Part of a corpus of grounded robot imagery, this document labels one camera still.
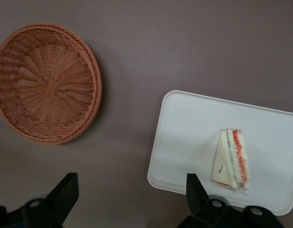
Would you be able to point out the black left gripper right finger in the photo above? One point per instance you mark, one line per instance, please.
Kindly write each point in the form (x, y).
(208, 211)

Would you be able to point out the round brown wicker basket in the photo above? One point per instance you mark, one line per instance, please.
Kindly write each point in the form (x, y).
(46, 85)

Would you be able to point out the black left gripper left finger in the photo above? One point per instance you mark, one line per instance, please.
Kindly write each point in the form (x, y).
(49, 204)

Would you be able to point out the cream rectangular plastic tray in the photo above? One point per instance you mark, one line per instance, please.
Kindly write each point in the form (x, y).
(184, 133)

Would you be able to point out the triangle sandwich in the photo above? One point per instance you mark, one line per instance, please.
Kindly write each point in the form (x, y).
(231, 161)

